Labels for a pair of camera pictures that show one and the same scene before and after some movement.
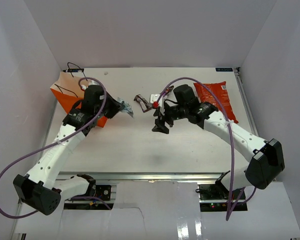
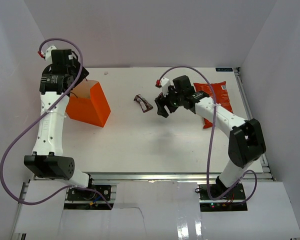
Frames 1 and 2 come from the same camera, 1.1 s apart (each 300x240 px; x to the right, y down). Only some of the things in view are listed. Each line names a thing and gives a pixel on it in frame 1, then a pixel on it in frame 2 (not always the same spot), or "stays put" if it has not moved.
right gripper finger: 160,126 → 163,111
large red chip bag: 220,90 stays put
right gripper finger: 161,117 → 161,100
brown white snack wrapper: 144,104 stays put
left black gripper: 116,106 → 76,66
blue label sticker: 224,69 stays put
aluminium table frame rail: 144,177 stays put
